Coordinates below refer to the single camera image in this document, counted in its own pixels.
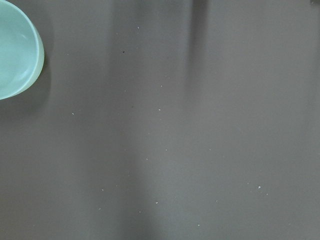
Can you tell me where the green bowl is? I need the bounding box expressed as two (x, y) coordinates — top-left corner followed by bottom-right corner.
(0, 0), (45, 100)

